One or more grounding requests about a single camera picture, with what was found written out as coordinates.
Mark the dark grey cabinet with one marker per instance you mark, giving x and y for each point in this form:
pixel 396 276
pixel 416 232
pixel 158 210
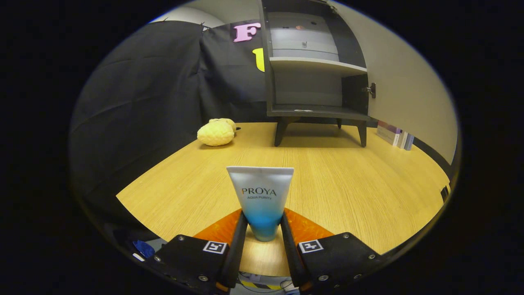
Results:
pixel 311 111

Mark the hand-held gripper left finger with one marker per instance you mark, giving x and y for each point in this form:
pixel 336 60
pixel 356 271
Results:
pixel 237 254

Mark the white blue cosmetic tube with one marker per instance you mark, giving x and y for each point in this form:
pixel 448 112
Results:
pixel 260 192

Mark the yellow knobbly soft toy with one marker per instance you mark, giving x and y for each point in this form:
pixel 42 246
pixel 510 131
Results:
pixel 215 134
pixel 228 122

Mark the beige cabinet door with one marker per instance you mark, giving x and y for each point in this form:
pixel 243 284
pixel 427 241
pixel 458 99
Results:
pixel 409 102

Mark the metal door hinge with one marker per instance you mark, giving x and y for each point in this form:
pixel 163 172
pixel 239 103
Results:
pixel 371 90

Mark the white book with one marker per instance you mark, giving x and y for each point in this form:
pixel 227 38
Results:
pixel 400 139

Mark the black backdrop cloth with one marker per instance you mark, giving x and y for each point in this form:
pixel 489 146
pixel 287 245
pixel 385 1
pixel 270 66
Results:
pixel 143 102

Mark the blue plastic item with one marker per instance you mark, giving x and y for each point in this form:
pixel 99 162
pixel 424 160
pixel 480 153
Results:
pixel 144 248

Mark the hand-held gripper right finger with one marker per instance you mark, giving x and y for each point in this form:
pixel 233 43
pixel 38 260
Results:
pixel 291 254

